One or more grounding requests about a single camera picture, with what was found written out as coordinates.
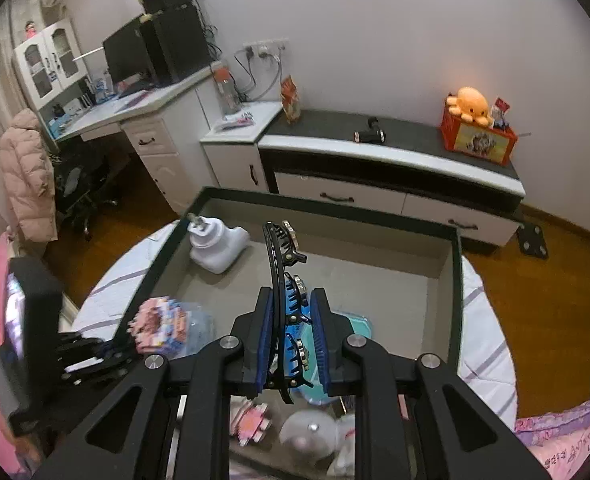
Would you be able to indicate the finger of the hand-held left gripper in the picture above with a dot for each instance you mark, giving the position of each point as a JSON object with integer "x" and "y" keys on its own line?
{"x": 80, "y": 342}
{"x": 102, "y": 371}

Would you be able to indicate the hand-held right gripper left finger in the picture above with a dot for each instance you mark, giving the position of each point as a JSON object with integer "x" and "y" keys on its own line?
{"x": 266, "y": 340}

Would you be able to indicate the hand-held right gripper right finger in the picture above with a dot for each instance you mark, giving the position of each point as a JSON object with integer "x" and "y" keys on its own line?
{"x": 321, "y": 340}

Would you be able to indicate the pastel block toy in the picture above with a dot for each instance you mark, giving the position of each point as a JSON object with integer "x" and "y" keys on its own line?
{"x": 160, "y": 325}

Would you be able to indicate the pink gift box black rim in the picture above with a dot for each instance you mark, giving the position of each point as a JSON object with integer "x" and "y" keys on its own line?
{"x": 375, "y": 280}

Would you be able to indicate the black hair clip metal flowers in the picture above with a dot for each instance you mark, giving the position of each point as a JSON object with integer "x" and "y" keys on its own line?
{"x": 281, "y": 260}

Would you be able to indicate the white pink block cat toy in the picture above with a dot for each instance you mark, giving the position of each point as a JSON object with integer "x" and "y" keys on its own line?
{"x": 250, "y": 420}

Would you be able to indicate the white plug-in device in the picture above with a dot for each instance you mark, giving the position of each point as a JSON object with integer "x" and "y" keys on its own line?
{"x": 215, "y": 247}

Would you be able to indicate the teal clear round container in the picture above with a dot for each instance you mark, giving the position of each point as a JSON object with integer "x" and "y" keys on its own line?
{"x": 350, "y": 325}

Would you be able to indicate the pink puffer jacket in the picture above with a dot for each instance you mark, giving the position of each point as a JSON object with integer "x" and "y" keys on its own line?
{"x": 27, "y": 175}

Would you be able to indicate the black white tv stand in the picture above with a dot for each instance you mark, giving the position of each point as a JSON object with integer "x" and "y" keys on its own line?
{"x": 355, "y": 200}

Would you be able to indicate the white striped tablecloth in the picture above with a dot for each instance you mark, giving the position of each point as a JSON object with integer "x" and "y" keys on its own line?
{"x": 480, "y": 340}

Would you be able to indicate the small white cabinet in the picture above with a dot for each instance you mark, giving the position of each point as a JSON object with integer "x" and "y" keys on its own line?
{"x": 235, "y": 160}

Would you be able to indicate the white desk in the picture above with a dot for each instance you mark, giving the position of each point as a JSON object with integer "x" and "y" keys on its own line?
{"x": 160, "y": 160}

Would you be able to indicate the black massage gun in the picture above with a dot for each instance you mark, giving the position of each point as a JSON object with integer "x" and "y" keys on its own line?
{"x": 370, "y": 132}

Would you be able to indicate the flat printed packet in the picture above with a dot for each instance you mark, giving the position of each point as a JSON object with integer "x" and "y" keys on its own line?
{"x": 235, "y": 121}

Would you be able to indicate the purple notebook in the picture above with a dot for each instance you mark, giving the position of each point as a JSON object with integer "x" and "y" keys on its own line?
{"x": 132, "y": 101}

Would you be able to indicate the blue white box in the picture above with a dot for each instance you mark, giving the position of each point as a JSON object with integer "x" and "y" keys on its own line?
{"x": 101, "y": 87}

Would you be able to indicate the black bathroom scale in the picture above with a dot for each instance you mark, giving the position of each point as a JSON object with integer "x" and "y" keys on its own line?
{"x": 532, "y": 241}

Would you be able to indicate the orange snack bag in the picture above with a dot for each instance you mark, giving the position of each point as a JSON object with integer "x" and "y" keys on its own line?
{"x": 290, "y": 100}

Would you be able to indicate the white glass door cabinet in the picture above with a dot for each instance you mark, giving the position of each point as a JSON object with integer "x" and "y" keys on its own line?
{"x": 47, "y": 65}

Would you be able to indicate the orange printed toy box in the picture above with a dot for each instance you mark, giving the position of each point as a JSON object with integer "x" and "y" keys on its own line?
{"x": 475, "y": 142}

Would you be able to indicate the bottle with red cap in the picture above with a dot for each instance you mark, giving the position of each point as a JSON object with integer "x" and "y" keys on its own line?
{"x": 226, "y": 90}

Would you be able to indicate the black computer monitor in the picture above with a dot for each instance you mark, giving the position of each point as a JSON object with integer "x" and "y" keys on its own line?
{"x": 125, "y": 52}

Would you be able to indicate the pink floral quilt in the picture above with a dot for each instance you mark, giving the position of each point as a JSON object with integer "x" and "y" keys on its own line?
{"x": 575, "y": 440}

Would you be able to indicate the orange octopus plush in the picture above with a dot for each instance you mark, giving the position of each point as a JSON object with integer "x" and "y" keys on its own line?
{"x": 470, "y": 105}

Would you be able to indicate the pink doll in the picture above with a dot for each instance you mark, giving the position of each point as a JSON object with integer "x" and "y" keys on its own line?
{"x": 31, "y": 31}

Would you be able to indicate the small figurines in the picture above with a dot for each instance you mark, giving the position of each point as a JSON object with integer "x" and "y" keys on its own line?
{"x": 501, "y": 114}

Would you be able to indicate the black computer tower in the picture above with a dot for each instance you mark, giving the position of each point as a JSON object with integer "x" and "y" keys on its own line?
{"x": 175, "y": 42}

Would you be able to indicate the white wall outlet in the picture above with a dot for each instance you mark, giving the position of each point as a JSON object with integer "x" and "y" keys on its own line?
{"x": 265, "y": 46}

